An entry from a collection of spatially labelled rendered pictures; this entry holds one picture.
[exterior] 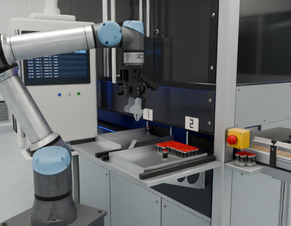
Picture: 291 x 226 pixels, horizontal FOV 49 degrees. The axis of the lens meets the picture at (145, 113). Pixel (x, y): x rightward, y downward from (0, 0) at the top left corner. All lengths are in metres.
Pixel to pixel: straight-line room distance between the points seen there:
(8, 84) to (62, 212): 0.46
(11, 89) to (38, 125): 0.15
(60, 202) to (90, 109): 1.10
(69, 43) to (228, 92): 0.69
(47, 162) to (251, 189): 0.99
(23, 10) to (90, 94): 4.82
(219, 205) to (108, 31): 0.90
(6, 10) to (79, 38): 5.70
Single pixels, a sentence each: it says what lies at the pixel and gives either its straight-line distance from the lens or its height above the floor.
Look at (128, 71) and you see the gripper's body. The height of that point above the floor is 1.27.
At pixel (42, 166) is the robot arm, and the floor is 0.99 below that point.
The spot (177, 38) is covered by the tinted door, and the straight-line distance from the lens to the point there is 1.59.
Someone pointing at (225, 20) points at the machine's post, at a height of 1.47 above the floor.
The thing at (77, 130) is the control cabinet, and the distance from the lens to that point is 2.09.
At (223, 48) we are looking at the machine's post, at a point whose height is 1.36.
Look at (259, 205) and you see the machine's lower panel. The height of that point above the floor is 0.60.
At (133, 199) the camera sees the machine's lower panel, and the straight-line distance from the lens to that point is 2.04.
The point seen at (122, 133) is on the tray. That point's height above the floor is 0.90.
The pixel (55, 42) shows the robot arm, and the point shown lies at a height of 1.36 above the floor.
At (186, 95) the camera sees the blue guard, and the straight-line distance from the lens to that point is 1.53.
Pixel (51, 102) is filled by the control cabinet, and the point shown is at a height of 1.06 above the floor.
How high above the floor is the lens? 1.31
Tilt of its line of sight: 9 degrees down
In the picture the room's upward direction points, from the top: straight up
